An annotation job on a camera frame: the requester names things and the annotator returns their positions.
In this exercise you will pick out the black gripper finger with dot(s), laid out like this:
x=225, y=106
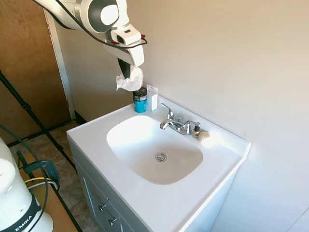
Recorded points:
x=121, y=66
x=128, y=70

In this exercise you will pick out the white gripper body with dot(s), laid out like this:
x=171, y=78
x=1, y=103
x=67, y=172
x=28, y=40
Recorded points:
x=135, y=56

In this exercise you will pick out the white tissue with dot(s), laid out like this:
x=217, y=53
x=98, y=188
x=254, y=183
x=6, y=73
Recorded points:
x=131, y=83

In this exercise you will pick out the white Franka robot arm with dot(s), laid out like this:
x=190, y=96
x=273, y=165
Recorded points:
x=72, y=14

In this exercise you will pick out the blue jar with black lid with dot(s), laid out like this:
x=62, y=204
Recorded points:
x=140, y=105

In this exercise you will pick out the dark baseboard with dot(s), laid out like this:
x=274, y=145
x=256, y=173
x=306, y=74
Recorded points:
x=80, y=117

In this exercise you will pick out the small bottle with black cap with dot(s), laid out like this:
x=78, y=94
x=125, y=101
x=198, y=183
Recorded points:
x=196, y=129

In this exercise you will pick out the chrome sink drain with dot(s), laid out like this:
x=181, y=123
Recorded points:
x=161, y=157

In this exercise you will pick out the brown wooden door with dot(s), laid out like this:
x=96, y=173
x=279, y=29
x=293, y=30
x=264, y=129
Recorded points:
x=24, y=60

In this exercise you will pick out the beige seashell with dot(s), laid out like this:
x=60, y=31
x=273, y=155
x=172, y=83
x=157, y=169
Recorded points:
x=204, y=135

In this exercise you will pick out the black tripod leg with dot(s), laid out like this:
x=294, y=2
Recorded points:
x=24, y=106

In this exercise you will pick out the blue-grey bar clamp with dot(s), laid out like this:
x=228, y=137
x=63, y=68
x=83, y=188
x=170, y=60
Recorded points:
x=50, y=169

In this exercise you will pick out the grey vanity cabinet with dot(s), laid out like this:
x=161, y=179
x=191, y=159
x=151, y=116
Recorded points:
x=96, y=193

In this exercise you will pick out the white sink vanity top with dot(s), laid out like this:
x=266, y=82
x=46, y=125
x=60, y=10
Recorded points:
x=144, y=205

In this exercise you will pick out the metal cabinet knob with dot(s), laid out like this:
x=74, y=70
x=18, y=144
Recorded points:
x=112, y=221
x=103, y=207

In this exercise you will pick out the wooden robot platform board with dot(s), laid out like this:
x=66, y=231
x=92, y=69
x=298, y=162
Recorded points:
x=63, y=217

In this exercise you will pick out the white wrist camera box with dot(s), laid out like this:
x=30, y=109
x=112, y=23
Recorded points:
x=125, y=35

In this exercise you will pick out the white door frame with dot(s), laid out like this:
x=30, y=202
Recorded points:
x=60, y=72

